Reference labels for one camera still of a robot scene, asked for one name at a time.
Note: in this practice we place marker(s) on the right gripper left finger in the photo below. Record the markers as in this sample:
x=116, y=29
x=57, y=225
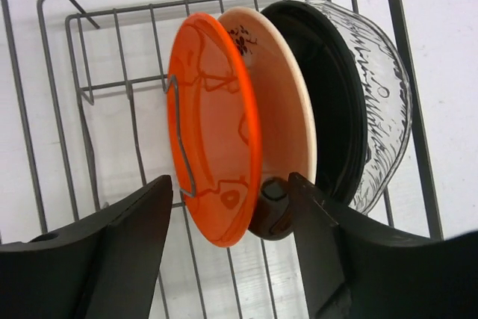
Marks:
x=102, y=266

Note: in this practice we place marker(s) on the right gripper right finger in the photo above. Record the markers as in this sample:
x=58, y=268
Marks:
x=355, y=267

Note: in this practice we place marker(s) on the cream floral plate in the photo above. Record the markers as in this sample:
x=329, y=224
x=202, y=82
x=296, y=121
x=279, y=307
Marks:
x=289, y=136

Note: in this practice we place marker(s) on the black plate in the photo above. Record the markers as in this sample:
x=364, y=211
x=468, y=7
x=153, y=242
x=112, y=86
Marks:
x=337, y=98

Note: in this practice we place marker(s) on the orange plate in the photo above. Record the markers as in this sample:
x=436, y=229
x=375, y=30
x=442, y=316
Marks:
x=214, y=129

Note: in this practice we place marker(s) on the clear glass plate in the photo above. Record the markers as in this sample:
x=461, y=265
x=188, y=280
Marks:
x=387, y=96

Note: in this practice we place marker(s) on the grey wire dish rack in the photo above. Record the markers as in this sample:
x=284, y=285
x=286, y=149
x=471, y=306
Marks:
x=83, y=124

